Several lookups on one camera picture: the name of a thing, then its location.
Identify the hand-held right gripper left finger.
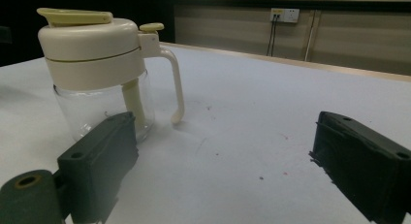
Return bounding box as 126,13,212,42
57,111,140,224

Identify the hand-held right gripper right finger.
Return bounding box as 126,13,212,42
308,111,411,224

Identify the glass jar with cream lid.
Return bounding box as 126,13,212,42
36,7,186,144

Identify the white table mat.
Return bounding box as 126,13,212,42
0,43,411,224

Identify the white wall conduit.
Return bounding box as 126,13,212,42
304,10,318,62

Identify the black power cable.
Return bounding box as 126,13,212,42
271,14,280,57
266,14,276,56

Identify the white wall socket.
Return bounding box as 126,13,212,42
269,8,300,24

